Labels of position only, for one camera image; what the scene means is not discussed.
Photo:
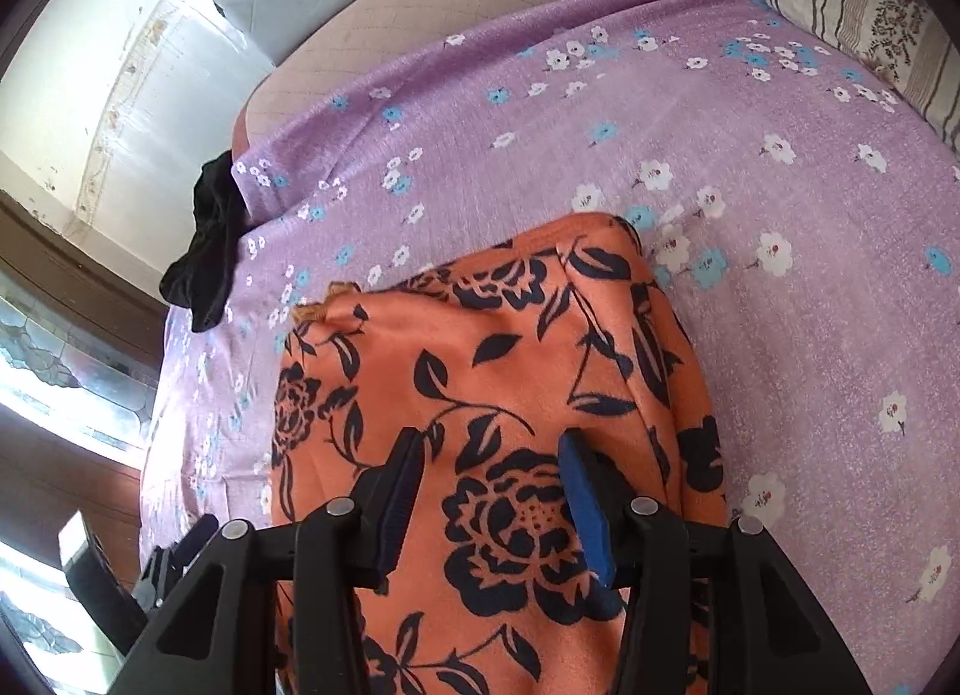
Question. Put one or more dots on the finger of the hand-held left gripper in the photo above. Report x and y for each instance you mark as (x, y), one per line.
(171, 566)

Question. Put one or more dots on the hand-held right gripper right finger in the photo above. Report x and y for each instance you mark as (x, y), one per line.
(589, 507)

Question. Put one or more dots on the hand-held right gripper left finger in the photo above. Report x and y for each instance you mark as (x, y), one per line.
(401, 500)

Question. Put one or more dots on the orange black floral garment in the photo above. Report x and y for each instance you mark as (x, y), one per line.
(510, 342)

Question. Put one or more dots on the patterned glass door panel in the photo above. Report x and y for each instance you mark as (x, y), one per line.
(67, 372)

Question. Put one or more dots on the black cloth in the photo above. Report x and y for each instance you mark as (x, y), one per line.
(214, 252)

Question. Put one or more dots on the purple floral bedsheet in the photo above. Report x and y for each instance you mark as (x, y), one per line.
(600, 140)

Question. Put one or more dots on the dark wooden door frame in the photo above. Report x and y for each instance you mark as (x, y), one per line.
(82, 260)

